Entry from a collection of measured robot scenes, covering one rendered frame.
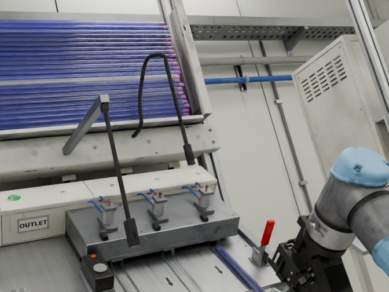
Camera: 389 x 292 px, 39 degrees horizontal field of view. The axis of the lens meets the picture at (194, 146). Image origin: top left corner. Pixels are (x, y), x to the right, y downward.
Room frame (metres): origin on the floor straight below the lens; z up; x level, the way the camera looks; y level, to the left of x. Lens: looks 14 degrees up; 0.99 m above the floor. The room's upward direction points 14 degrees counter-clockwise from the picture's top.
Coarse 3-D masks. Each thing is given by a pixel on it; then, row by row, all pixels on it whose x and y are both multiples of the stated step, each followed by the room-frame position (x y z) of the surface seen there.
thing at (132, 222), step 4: (128, 220) 0.90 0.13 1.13; (132, 220) 0.90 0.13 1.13; (124, 224) 0.91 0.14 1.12; (128, 224) 0.90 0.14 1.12; (132, 224) 0.90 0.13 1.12; (124, 228) 0.91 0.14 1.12; (128, 228) 0.90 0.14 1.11; (132, 228) 0.90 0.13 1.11; (136, 228) 0.90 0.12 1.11; (128, 232) 0.90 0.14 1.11; (132, 232) 0.90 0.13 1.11; (136, 232) 0.90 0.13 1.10; (128, 236) 0.90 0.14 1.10; (132, 236) 0.90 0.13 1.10; (136, 236) 0.90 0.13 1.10; (128, 240) 0.91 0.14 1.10; (132, 240) 0.90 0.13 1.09; (136, 240) 0.90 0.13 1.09; (128, 244) 0.91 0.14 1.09; (132, 244) 0.90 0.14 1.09; (136, 244) 0.90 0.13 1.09
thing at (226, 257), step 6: (216, 246) 1.17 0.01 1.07; (216, 252) 1.17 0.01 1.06; (222, 252) 1.16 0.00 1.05; (222, 258) 1.16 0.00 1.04; (228, 258) 1.14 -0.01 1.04; (228, 264) 1.14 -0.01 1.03; (234, 264) 1.13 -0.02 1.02; (234, 270) 1.13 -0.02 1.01; (240, 270) 1.12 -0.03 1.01; (240, 276) 1.11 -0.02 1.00; (246, 276) 1.10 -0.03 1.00; (246, 282) 1.10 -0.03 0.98; (252, 282) 1.09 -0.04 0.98; (252, 288) 1.09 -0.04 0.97; (258, 288) 1.08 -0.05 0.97
